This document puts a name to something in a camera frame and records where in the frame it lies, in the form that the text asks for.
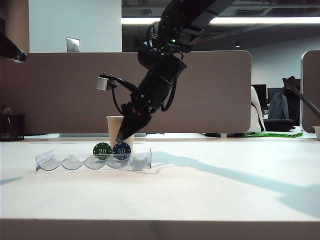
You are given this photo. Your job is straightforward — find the brown foreground panel edge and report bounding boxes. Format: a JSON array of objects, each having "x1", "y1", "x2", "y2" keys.
[{"x1": 0, "y1": 218, "x2": 320, "y2": 240}]

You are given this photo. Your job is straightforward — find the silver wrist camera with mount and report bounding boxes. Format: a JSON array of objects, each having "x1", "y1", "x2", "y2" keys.
[{"x1": 95, "y1": 72, "x2": 139, "y2": 95}]

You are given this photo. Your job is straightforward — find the green poker chip 20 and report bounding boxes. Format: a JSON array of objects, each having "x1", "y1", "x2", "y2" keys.
[{"x1": 92, "y1": 142, "x2": 113, "y2": 162}]

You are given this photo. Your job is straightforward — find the blue-grey jacket on chair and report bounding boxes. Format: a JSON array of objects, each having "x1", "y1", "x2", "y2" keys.
[{"x1": 268, "y1": 89, "x2": 290, "y2": 121}]

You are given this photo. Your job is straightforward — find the black camera cable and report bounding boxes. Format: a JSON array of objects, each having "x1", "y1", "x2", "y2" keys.
[{"x1": 111, "y1": 86, "x2": 126, "y2": 114}]

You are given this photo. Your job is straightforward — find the silver rail under partition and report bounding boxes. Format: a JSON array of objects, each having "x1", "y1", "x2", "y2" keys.
[{"x1": 59, "y1": 133, "x2": 147, "y2": 139}]

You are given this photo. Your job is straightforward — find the blue poker chip 50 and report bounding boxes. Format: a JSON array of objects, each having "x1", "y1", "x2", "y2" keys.
[{"x1": 112, "y1": 142, "x2": 132, "y2": 162}]

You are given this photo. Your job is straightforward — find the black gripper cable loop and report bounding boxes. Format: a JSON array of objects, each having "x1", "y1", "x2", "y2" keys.
[{"x1": 160, "y1": 74, "x2": 178, "y2": 113}]

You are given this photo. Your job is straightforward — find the dark mesh pen holder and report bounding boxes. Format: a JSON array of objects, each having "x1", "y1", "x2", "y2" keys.
[{"x1": 0, "y1": 107, "x2": 26, "y2": 142}]

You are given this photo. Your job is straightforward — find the narrow brown desk partition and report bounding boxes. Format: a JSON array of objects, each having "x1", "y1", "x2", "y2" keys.
[{"x1": 300, "y1": 49, "x2": 320, "y2": 134}]

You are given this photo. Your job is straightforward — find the brown paper cup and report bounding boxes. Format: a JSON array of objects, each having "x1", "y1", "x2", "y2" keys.
[{"x1": 105, "y1": 115, "x2": 136, "y2": 152}]

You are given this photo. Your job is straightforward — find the clear plastic chip tray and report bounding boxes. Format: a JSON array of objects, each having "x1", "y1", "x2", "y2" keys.
[{"x1": 35, "y1": 147, "x2": 152, "y2": 173}]

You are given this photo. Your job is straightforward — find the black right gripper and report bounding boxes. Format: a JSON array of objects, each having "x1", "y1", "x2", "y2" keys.
[{"x1": 115, "y1": 56, "x2": 188, "y2": 145}]

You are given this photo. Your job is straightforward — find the green paper strip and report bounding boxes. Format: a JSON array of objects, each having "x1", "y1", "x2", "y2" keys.
[{"x1": 243, "y1": 132, "x2": 303, "y2": 139}]

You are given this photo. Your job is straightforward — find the black computer monitor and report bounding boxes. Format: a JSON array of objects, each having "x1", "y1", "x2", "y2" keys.
[{"x1": 251, "y1": 84, "x2": 268, "y2": 111}]

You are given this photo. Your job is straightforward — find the black office chair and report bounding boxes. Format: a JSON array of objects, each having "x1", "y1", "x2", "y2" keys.
[{"x1": 284, "y1": 79, "x2": 301, "y2": 126}]

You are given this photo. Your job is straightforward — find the wide brown desk partition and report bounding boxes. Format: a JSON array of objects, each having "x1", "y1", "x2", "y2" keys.
[{"x1": 0, "y1": 50, "x2": 253, "y2": 136}]

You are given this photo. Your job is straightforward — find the silver wall switch plate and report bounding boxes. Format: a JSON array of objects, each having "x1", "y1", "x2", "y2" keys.
[{"x1": 66, "y1": 36, "x2": 81, "y2": 53}]

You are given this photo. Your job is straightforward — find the black slanted rod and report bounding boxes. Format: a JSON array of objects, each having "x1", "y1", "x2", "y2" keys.
[{"x1": 282, "y1": 76, "x2": 320, "y2": 115}]

